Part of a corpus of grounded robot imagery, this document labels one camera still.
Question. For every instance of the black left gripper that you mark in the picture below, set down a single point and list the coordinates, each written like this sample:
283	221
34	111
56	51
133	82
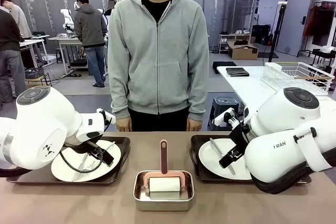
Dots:
78	146

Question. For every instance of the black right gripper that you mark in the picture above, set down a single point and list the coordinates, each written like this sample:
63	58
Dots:
240	134

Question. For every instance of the silver fork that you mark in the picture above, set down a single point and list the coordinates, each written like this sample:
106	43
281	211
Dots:
111	145

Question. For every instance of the dark brown serving tray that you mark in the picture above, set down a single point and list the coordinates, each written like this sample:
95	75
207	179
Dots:
195	161
123	153

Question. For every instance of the silver table knife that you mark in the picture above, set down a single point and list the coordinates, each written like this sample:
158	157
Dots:
216	148

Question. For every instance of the white round plate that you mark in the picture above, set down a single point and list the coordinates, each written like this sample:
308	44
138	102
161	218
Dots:
210	161
65	171

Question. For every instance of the grey-sleeved left forearm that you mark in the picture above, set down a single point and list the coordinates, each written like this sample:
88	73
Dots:
198	95

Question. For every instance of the grey-sleeved right forearm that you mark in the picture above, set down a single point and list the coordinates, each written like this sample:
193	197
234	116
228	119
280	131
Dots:
118	95

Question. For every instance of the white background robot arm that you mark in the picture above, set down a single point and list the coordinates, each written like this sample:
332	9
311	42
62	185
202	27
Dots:
67	18

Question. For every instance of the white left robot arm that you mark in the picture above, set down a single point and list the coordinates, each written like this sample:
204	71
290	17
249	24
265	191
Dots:
39	124

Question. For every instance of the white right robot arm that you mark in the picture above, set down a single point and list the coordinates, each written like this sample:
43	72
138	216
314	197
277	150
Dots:
283	113

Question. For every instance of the person's right hand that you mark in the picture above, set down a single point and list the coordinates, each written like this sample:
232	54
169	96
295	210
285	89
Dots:
123	125

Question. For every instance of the person's left hand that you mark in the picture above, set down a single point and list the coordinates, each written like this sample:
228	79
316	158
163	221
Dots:
194	125

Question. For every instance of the dark plastic stool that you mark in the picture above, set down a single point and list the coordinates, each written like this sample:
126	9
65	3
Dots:
223	103

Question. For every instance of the rectangular metal container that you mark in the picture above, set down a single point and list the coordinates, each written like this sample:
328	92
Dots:
162	205

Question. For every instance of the white side table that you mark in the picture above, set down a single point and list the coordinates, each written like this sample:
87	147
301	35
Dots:
244	85

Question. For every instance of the folded dark cloth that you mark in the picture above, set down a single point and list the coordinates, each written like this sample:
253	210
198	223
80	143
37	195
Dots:
237	72

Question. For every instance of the open cardboard box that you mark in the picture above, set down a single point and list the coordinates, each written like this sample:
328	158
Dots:
244	53

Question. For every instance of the person in grey hoodie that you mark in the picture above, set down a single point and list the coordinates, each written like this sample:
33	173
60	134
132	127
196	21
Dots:
157	64

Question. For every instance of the low shoe shelf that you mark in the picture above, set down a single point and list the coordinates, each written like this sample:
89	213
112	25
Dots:
223	43

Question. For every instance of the white robot workbench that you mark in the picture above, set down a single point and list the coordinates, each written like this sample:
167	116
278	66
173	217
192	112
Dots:
65	39

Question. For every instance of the man in grey jacket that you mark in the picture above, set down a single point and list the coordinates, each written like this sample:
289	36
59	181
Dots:
90	24

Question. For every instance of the black utility cart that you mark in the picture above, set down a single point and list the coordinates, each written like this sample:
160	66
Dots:
319	53

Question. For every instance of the white office desk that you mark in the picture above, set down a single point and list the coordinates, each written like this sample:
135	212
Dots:
34	41

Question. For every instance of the person in dark brown top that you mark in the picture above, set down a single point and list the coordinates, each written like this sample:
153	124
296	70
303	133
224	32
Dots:
8	51

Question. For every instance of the black clothes rack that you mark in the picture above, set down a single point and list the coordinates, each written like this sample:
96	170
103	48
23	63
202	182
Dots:
323	24

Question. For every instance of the person in beige sweater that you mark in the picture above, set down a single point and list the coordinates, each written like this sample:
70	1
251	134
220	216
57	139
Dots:
19	19

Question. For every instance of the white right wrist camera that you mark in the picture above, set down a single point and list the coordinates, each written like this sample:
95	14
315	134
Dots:
220	117

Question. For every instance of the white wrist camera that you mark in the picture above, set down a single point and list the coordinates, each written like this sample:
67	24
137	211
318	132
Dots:
100	111
220	117

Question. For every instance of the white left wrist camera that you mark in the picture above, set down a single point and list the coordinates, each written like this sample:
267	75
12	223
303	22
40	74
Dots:
100	111

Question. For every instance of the tall black camera stand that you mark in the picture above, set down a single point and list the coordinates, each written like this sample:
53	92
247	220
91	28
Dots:
278	30

